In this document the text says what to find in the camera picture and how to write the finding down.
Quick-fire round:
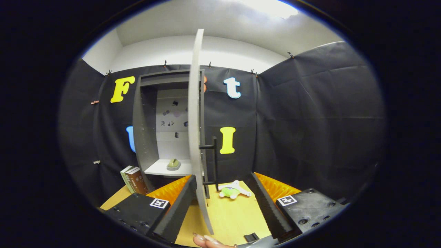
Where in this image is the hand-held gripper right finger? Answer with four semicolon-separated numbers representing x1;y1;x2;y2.
243;172;347;241

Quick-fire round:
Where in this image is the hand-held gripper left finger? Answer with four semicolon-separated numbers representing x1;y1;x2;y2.
103;175;197;244

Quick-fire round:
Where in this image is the black door handle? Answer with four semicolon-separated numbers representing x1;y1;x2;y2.
199;137;219;191

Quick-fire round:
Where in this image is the white and green plush toy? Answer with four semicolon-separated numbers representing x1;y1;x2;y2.
218;180;252;199

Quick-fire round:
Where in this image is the white cabinet shelf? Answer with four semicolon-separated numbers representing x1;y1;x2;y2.
144;159;204;177

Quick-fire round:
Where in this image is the grey cabinet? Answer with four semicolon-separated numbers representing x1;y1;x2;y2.
133;70;208;198

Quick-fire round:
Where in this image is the black backdrop cloth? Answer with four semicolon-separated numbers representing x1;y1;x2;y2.
59;41;386;207

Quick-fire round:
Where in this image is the long ceiling light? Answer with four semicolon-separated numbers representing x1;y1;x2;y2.
241;0;298;19

